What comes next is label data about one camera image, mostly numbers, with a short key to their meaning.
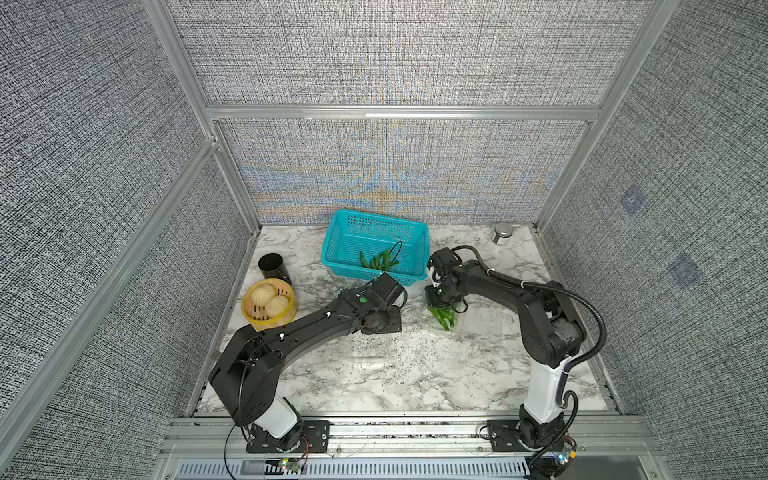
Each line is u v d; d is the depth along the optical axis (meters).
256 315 0.92
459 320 0.90
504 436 0.73
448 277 0.72
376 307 0.61
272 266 0.97
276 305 0.90
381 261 1.06
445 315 0.92
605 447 0.73
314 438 0.73
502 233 1.10
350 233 1.15
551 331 0.51
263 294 0.93
